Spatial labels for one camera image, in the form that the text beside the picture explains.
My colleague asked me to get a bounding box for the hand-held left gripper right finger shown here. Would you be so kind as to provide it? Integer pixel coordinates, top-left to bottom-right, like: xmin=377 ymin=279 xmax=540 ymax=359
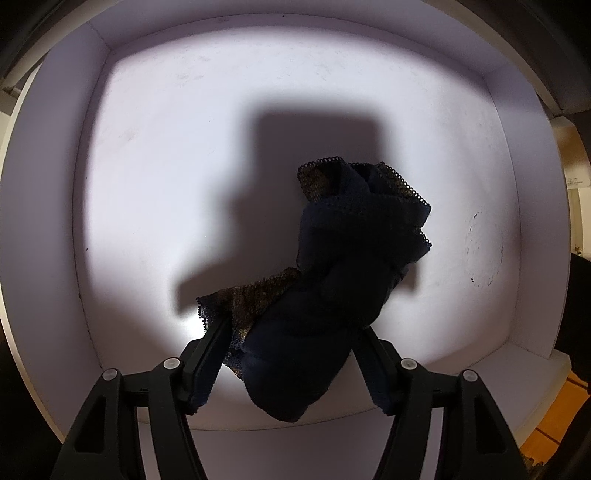
xmin=351 ymin=325 xmax=522 ymax=480

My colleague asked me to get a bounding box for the white bed drawer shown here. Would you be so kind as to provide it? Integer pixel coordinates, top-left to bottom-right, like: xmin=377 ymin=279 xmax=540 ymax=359
xmin=0 ymin=0 xmax=591 ymax=480

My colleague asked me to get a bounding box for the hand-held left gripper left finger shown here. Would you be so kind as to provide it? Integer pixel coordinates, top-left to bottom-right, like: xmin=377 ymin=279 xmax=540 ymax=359
xmin=53 ymin=316 xmax=232 ymax=480

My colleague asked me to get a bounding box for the navy lace cloth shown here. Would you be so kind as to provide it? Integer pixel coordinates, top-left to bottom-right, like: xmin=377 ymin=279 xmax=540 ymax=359
xmin=195 ymin=157 xmax=433 ymax=423

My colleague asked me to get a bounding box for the person's right black trouser leg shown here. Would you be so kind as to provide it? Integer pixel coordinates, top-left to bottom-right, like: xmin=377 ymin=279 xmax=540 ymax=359
xmin=551 ymin=251 xmax=591 ymax=385

